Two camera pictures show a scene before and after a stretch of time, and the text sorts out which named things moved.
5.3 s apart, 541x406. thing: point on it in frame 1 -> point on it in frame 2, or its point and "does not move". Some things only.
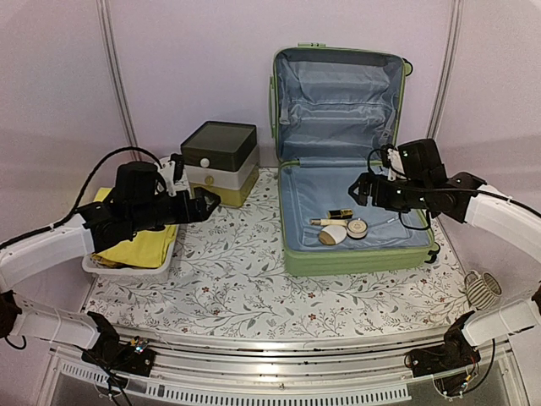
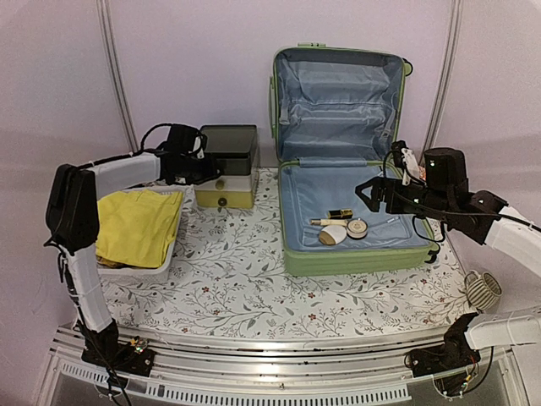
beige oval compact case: (333, 234) does not move
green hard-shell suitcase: (332, 110) does not move
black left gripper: (201, 213) -> (213, 172)
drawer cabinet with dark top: (222, 158) does not move
